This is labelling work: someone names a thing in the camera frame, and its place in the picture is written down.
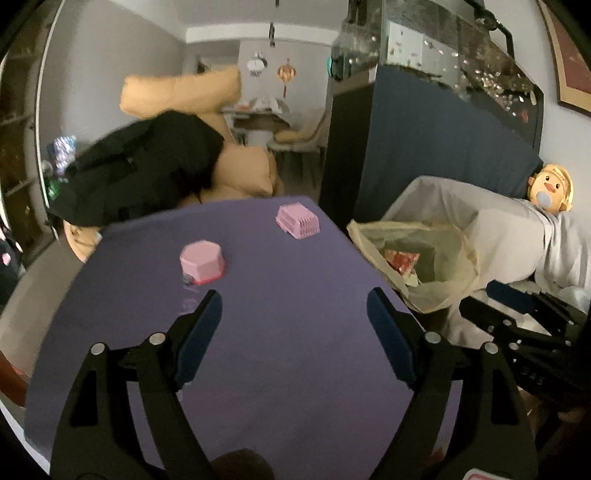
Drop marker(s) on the red hanging ornament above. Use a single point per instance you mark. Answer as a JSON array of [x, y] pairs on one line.
[[285, 74]]

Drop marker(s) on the red patterned wrapper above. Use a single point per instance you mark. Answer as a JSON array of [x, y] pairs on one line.
[[401, 261]]

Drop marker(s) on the yellow duck plush toy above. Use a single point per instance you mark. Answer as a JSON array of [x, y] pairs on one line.
[[551, 184]]

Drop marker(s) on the dining chair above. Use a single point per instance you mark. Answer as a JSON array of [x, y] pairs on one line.
[[300, 138]]

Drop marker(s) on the white sheet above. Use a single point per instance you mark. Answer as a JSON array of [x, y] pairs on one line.
[[498, 230]]

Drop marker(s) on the clear plastic bag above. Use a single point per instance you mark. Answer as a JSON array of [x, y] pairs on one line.
[[575, 294]]

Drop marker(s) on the framed wall picture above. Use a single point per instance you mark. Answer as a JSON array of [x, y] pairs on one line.
[[572, 55]]

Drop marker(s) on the long yellow cushion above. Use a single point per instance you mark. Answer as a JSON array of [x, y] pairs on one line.
[[184, 90]]

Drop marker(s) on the pink hexagonal box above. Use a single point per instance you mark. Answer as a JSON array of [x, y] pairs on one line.
[[201, 258]]

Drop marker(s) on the yellow plastic trash bag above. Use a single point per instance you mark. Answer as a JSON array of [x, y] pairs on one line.
[[443, 286]]

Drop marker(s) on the wall shelf unit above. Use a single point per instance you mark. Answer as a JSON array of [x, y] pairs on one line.
[[23, 138]]

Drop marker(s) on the black ceiling spotlight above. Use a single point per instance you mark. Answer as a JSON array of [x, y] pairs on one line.
[[272, 34]]

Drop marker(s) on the dining table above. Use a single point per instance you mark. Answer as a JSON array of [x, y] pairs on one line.
[[258, 120]]

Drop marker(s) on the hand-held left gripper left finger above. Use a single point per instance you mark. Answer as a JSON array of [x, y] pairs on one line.
[[201, 341]]

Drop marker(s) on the glass fish tank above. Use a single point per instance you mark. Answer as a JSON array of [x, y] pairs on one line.
[[438, 50]]

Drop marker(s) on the purple mat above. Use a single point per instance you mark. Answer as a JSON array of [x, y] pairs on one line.
[[295, 286]]

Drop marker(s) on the pink plastic basket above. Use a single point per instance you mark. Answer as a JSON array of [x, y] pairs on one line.
[[298, 219]]

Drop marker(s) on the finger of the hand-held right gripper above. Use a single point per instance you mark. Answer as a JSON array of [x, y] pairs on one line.
[[508, 293], [489, 318]]

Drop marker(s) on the shiny gift wrap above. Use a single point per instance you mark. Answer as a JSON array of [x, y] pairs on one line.
[[62, 152]]

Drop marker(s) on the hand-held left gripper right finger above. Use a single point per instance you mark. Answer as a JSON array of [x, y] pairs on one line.
[[392, 341]]

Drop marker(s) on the black printed cloth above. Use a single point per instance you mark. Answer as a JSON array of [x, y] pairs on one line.
[[7, 267]]

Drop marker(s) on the teal black device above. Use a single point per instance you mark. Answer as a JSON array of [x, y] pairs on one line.
[[334, 68]]

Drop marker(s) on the black jacket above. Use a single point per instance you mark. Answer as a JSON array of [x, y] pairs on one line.
[[138, 170]]

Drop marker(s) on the panda wall decoration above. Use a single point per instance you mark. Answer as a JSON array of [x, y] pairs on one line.
[[257, 64]]

